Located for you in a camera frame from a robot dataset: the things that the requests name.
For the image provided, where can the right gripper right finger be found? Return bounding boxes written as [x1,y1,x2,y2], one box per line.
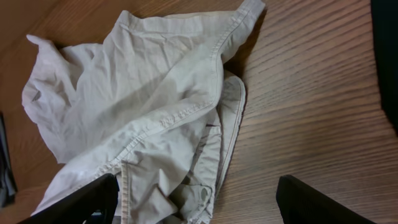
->
[276,175,375,224]

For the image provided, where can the black garment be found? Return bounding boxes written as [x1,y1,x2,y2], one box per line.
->
[371,0,397,131]

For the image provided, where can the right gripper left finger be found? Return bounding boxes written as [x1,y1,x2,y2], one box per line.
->
[19,174,119,224]

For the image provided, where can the beige cotton shorts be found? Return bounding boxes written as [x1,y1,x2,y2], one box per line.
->
[22,1,265,223]

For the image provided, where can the folded grey shorts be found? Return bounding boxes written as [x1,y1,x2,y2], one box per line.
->
[1,114,17,208]

